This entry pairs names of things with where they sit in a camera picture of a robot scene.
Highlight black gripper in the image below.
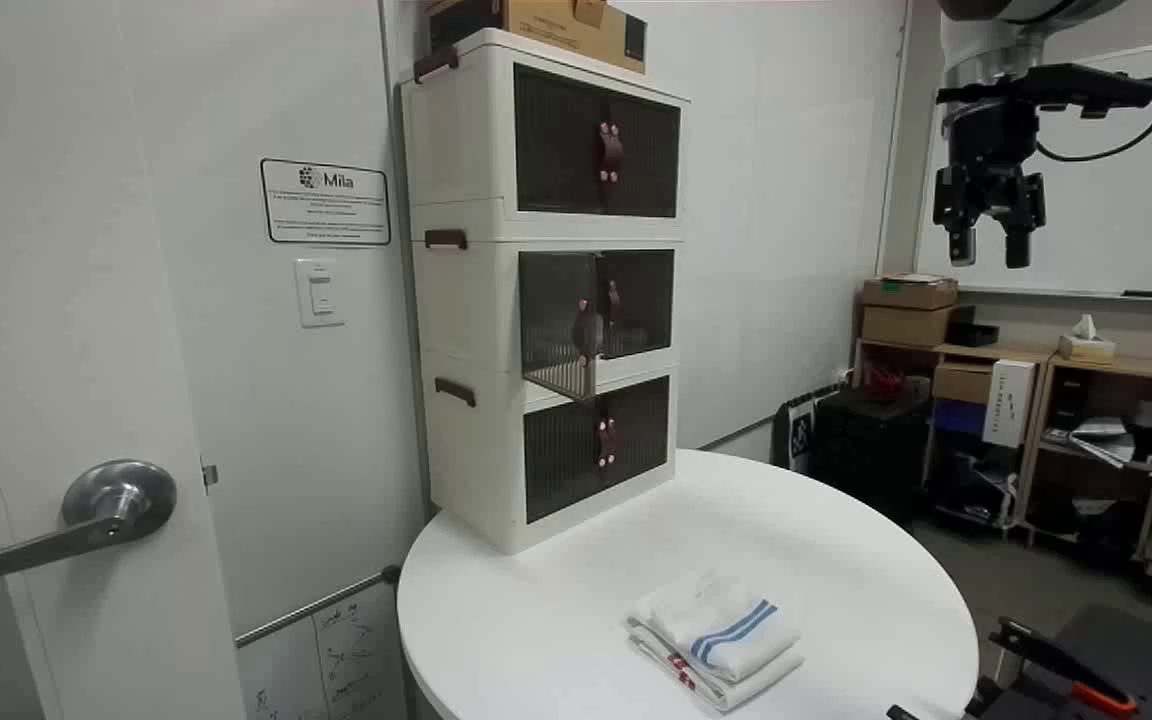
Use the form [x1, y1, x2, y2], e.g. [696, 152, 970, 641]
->
[932, 105, 1050, 272]

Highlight clear ribbed plastic bin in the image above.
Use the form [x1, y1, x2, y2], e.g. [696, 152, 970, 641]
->
[594, 242, 681, 363]

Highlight wooden shelf unit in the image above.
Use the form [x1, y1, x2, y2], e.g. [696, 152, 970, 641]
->
[846, 336, 1054, 530]
[1014, 349, 1152, 601]

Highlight white room door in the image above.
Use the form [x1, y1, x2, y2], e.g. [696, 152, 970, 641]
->
[0, 0, 250, 720]

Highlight flat cardboard box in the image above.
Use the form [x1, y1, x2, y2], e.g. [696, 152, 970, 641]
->
[860, 272, 964, 317]

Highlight large cardboard box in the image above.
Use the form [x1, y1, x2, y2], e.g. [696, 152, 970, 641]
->
[854, 302, 957, 352]

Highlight tissue box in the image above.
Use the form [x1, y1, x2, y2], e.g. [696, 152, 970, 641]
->
[1054, 313, 1120, 363]

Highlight small cardboard box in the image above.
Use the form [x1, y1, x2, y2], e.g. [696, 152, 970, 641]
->
[926, 360, 996, 406]

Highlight white product box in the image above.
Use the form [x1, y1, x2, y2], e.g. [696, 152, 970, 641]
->
[978, 355, 1041, 453]

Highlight black storage cabinet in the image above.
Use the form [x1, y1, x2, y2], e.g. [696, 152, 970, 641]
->
[810, 384, 935, 519]

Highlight black framed picture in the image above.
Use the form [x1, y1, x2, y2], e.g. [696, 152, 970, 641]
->
[780, 388, 823, 470]

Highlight black floor mat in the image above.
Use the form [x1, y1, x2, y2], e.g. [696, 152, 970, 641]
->
[990, 601, 1152, 720]

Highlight folded white towel blue stripes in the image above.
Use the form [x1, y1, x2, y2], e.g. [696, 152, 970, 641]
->
[628, 569, 805, 686]

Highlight brown cardboard box black label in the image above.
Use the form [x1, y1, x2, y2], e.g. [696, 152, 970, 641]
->
[411, 0, 650, 80]

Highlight white three-tier storage cabinet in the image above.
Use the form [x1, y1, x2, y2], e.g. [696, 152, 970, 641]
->
[396, 24, 696, 554]

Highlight folded white towel red stripe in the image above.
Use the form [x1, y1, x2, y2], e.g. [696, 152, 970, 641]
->
[624, 611, 806, 720]

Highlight leaning white board panel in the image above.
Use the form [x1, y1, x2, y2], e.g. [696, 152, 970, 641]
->
[230, 569, 406, 720]

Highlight wall whiteboard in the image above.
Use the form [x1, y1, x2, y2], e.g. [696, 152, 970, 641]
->
[910, 31, 1152, 306]

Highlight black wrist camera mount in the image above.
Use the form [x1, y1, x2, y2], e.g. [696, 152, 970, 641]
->
[932, 58, 1152, 120]

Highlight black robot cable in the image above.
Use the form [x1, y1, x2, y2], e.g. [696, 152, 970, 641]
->
[1033, 66, 1152, 168]

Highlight orange handled black tool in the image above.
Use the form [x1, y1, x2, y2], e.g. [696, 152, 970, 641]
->
[983, 615, 1143, 720]

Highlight brown cabinet side handle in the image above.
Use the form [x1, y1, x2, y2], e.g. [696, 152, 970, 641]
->
[419, 225, 473, 254]
[431, 371, 478, 412]

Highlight white wall sign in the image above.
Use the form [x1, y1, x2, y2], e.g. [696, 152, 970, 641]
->
[256, 156, 396, 249]

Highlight white light switch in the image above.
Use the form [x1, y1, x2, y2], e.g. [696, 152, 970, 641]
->
[291, 254, 349, 333]

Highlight silver door lever handle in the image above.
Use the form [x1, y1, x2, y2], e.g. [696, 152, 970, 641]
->
[0, 454, 183, 588]

